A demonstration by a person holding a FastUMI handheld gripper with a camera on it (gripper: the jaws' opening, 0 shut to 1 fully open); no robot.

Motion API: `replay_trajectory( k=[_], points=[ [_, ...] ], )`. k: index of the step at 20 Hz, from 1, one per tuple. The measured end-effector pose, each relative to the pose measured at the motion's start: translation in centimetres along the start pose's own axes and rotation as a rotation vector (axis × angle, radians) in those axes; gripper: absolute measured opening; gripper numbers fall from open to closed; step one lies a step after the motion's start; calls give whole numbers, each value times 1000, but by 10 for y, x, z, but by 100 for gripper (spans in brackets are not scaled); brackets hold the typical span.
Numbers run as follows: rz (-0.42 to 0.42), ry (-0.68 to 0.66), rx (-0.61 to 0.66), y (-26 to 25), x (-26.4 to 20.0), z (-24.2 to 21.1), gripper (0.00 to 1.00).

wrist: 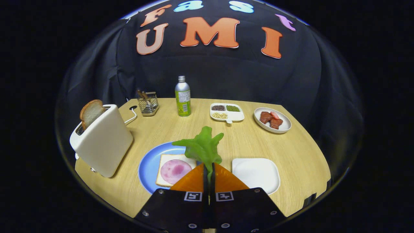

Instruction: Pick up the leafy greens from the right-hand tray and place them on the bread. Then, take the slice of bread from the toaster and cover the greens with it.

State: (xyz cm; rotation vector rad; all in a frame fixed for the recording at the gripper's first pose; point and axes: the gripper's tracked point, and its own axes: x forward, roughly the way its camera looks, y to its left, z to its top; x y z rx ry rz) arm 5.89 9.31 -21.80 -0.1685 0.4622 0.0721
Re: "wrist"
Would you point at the white divided dish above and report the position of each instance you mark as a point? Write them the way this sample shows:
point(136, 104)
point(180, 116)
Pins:
point(237, 116)

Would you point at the pile of dark red beans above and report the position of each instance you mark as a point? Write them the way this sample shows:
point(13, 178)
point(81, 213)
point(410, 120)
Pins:
point(218, 107)

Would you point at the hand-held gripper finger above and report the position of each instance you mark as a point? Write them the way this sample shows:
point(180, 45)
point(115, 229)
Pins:
point(212, 184)
point(206, 184)

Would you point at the white bread slice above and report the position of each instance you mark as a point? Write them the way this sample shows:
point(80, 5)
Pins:
point(160, 179)

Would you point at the brown sticks in holder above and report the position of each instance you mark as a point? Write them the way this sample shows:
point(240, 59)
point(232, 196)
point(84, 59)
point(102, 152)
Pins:
point(142, 94)

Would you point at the green lettuce leaf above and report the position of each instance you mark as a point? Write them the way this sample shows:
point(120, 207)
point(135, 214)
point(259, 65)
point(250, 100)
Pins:
point(202, 145)

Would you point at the pink ham slice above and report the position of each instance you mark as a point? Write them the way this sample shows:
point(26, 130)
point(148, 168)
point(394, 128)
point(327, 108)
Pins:
point(174, 171)

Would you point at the blue round plate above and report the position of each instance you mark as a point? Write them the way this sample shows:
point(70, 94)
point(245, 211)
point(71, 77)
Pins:
point(148, 165)

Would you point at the pink sausage piece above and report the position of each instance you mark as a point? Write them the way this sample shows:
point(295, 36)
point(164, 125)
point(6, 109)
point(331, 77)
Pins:
point(275, 115)

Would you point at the white square plate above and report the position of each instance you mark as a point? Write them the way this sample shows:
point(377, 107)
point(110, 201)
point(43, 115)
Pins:
point(255, 174)

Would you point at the silver green drink bottle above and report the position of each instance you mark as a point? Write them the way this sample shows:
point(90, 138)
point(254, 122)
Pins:
point(183, 97)

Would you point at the white round plate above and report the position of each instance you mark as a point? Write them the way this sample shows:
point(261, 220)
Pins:
point(284, 124)

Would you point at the pile of yellow soybeans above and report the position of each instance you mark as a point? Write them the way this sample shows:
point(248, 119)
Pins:
point(220, 115)

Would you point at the white toaster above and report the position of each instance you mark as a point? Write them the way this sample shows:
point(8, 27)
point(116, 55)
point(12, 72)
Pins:
point(106, 142)

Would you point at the pile of green beans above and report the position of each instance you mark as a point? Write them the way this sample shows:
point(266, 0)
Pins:
point(233, 108)

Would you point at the toasted bread slice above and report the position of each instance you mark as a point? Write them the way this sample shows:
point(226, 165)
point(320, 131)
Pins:
point(90, 111)

